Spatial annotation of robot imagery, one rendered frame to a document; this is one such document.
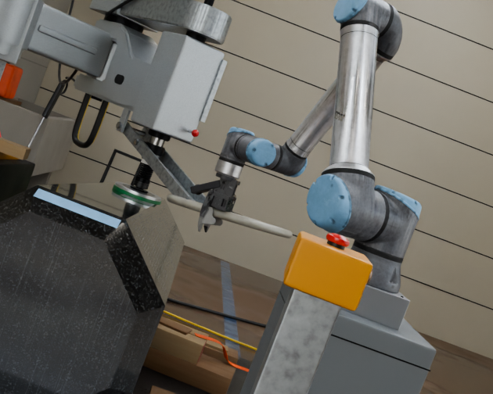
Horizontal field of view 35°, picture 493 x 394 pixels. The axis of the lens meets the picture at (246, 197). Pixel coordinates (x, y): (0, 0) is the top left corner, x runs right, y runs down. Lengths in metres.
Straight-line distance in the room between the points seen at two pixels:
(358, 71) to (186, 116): 1.27
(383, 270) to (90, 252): 0.98
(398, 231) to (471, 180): 6.17
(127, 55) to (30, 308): 1.43
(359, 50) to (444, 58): 6.03
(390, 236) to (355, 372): 0.39
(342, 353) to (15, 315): 1.15
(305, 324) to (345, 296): 0.08
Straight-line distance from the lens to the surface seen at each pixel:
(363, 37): 2.31
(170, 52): 3.36
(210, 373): 3.80
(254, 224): 2.69
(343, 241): 1.24
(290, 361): 1.25
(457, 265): 8.44
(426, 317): 8.45
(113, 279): 2.62
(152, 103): 3.34
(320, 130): 2.57
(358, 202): 2.11
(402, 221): 2.23
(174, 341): 3.80
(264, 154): 2.54
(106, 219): 2.67
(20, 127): 5.86
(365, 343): 2.14
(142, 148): 3.40
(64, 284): 2.66
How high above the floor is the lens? 1.18
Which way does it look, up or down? 4 degrees down
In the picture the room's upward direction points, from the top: 21 degrees clockwise
